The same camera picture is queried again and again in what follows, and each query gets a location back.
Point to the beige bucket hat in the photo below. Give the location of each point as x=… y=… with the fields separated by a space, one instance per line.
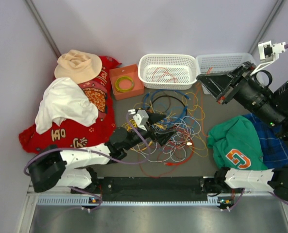
x=78 y=66

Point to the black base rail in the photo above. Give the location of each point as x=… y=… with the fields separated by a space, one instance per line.
x=143 y=189

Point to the blue plaid cloth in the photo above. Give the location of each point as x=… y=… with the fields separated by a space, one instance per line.
x=275 y=151

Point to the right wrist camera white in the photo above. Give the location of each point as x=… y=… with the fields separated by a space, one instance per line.
x=268 y=54

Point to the green shirt orange logo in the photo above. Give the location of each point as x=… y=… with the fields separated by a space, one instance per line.
x=235 y=144

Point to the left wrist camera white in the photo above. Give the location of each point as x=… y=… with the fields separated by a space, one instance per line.
x=140 y=117

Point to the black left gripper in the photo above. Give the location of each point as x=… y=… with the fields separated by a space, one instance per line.
x=161 y=138

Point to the white oval perforated basket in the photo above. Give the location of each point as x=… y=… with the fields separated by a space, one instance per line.
x=168 y=71

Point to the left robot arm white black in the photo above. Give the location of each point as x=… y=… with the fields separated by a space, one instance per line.
x=66 y=167

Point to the white rectangular mesh basket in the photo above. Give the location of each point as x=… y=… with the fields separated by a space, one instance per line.
x=222 y=63

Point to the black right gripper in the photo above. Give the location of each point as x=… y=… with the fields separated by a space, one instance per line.
x=216 y=84

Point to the orange square box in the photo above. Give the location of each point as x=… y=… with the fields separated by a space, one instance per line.
x=125 y=82

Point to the white t-shirt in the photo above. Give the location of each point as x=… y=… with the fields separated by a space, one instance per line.
x=63 y=100

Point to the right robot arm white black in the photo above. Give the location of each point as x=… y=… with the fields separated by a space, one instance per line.
x=270 y=107

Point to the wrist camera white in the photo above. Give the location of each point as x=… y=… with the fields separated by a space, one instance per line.
x=268 y=54
x=140 y=117

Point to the red patterned cloth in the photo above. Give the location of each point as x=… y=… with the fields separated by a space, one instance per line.
x=71 y=134

